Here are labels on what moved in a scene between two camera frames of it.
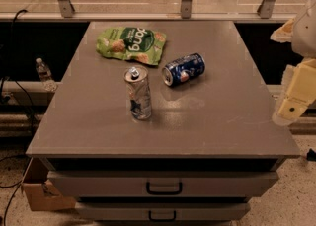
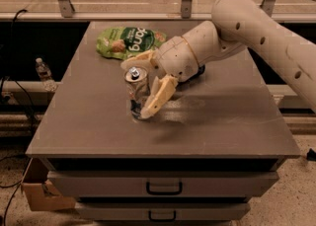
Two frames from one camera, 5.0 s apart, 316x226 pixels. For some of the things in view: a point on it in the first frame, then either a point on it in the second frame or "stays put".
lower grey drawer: [162, 211] stays put
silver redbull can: [138, 92] stays put
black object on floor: [311, 155] stays put
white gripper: [306, 34] to [176, 58]
